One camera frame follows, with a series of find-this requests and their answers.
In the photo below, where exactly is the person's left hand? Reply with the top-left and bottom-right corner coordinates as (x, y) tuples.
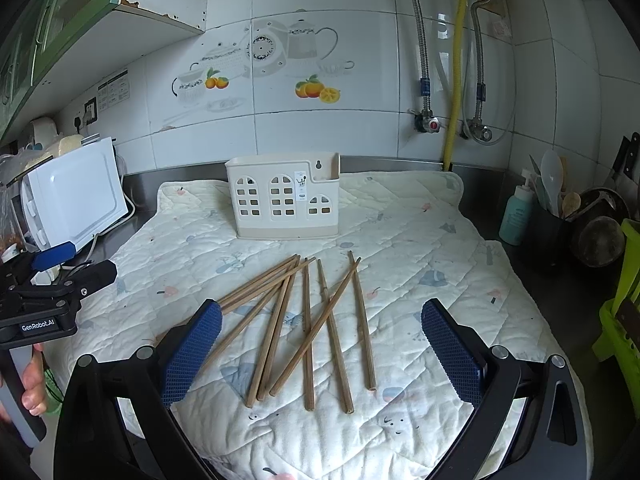
(22, 344), (47, 416)

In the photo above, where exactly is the white microwave oven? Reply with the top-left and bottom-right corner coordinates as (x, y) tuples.
(11, 138), (128, 250)

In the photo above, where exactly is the teal soap bottle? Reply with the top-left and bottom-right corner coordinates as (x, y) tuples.
(499, 169), (536, 246)

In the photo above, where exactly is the cream quilted mat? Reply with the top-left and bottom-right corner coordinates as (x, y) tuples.
(44, 171), (561, 479)

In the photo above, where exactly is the green plastic basket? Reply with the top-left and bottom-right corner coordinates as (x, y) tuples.
(592, 219), (640, 418)

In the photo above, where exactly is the black utensil pot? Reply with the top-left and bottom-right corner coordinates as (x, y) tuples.
(523, 203), (626, 285)

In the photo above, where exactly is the beige plastic utensil holder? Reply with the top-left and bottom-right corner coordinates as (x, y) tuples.
(226, 152), (341, 240)

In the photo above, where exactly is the white rice spoon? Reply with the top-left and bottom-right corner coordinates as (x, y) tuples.
(540, 150), (563, 217)

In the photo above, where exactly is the black wall socket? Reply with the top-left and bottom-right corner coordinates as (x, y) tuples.
(82, 96), (98, 126)

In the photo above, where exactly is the braided metal water hose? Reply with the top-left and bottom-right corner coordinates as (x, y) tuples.
(389, 0), (442, 134)

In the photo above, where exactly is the green wall cabinet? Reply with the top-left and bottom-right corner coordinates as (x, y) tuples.
(1, 0), (207, 143)

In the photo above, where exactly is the yellow gas hose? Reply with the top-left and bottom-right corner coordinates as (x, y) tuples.
(441, 0), (469, 172)

